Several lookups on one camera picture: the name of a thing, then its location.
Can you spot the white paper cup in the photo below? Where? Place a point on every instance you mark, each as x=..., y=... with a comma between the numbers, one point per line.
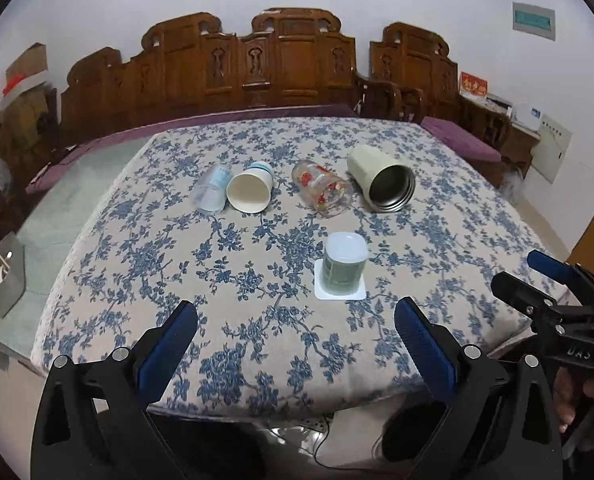
x=249, y=187

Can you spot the purple armchair cushion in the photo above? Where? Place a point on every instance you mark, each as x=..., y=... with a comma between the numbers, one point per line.
x=457, y=140

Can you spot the green cup with white base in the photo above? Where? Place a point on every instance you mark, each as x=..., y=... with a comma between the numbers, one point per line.
x=344, y=262

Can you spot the white device box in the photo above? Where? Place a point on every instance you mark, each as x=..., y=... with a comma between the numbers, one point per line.
x=527, y=115

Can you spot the long purple bench cushion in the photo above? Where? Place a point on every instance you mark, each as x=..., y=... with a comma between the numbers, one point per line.
x=127, y=137

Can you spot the blue floral tablecloth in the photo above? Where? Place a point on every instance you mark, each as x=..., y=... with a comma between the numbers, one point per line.
x=257, y=280

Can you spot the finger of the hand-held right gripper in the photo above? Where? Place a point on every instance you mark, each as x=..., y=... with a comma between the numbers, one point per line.
x=519, y=292
x=552, y=265

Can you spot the person's right hand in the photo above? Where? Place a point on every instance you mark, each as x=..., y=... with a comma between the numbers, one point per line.
x=569, y=400

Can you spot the cardboard box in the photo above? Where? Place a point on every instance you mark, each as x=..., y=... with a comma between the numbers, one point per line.
x=24, y=70

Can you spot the cream steel tumbler cup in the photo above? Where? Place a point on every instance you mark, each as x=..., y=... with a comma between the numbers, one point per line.
x=382, y=177

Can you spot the red wall sign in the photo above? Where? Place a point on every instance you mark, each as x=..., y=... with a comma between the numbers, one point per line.
x=473, y=85

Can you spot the white square coaster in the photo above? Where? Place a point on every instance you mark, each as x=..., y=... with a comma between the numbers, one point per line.
x=322, y=292

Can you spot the clear plastic cup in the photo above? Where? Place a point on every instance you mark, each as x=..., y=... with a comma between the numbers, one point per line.
x=212, y=190

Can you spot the red printed glass cup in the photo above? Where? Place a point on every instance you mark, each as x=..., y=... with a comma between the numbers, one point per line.
x=322, y=187

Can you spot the carved wooden armchair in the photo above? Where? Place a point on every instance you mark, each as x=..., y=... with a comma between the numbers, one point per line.
x=417, y=70

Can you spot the carved wooden bench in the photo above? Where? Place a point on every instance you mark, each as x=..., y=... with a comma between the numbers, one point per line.
x=202, y=70

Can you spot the grey metal plate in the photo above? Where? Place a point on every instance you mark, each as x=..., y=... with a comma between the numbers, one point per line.
x=4, y=280

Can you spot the white wall distribution box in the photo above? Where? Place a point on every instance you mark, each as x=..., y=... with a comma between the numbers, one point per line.
x=552, y=147

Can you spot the wooden side table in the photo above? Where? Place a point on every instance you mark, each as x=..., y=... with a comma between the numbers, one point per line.
x=497, y=127

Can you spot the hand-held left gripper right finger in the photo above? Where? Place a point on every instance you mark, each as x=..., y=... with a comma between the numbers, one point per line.
x=424, y=355

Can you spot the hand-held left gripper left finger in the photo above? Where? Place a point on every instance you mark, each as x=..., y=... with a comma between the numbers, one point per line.
x=169, y=355

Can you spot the grey wall electrical panel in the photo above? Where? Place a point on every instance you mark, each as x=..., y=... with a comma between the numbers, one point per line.
x=533, y=20

